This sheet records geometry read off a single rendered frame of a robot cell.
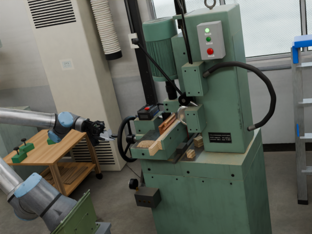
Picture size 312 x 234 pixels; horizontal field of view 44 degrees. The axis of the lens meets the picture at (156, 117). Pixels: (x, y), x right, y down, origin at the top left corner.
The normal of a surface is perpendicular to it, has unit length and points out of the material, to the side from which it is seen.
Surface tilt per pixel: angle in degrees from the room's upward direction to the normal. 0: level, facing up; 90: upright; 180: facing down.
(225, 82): 90
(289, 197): 0
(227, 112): 90
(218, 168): 90
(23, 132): 90
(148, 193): 0
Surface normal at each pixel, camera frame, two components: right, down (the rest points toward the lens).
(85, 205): 0.93, -0.06
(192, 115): -0.44, 0.40
